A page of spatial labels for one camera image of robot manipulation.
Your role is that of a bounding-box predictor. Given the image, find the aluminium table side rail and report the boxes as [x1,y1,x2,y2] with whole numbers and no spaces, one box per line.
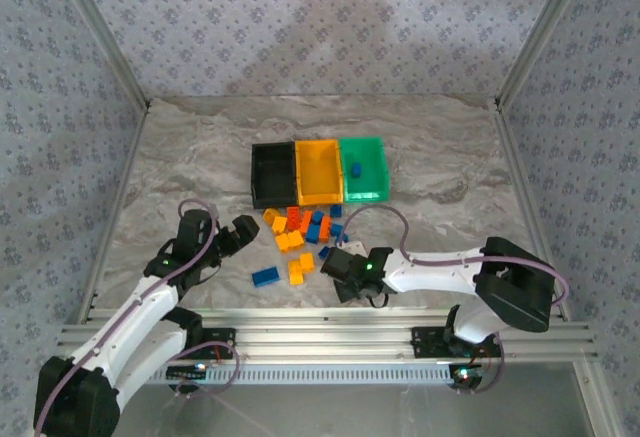
[77,104,152,324]
[493,104,575,321]

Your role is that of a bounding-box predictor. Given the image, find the yellow plastic bin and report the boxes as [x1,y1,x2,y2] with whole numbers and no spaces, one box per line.
[293,138,346,207]

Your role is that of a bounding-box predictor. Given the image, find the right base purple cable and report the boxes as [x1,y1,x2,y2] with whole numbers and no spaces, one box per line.
[452,331,507,397]

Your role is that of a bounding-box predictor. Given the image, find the long aluminium base rail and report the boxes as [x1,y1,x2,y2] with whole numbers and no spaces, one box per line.
[57,308,599,373]

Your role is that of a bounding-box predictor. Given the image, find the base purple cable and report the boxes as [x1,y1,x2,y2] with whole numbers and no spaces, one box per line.
[452,331,507,397]
[172,340,242,401]

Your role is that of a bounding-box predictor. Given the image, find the left base circuit board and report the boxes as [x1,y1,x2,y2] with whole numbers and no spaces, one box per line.
[167,364,209,381]

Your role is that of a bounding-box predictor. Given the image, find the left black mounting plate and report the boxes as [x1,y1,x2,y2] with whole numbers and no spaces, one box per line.
[199,326,239,353]

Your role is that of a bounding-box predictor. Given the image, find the long blue lego brick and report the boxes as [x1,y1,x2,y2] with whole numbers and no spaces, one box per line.
[251,265,281,288]

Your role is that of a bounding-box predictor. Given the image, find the base circuit board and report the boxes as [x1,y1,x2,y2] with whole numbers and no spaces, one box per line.
[167,364,209,381]
[449,364,484,388]

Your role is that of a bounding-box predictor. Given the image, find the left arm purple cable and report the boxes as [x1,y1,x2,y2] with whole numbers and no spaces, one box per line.
[32,198,221,433]

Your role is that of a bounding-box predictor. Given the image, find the black plastic bin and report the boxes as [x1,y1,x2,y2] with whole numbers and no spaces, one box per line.
[251,141,300,210]

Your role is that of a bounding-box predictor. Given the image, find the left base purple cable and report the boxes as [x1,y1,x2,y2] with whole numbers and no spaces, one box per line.
[172,340,242,401]

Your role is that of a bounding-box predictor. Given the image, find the green plastic bin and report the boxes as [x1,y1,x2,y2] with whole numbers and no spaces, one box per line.
[338,135,393,204]

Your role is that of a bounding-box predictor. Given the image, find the right base circuit board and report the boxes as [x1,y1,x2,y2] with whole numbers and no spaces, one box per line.
[449,364,484,388]

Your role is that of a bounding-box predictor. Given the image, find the aluminium upright frame post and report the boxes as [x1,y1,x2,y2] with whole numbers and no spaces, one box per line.
[47,0,152,108]
[493,0,600,104]

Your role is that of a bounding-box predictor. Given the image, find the black mounting plate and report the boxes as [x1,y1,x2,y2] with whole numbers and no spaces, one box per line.
[410,326,451,358]
[199,326,239,353]

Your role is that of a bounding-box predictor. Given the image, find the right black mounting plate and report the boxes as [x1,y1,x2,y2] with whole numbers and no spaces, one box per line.
[410,326,451,358]

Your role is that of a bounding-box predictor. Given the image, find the grey slotted cable duct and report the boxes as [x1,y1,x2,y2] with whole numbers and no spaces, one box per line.
[144,364,464,387]

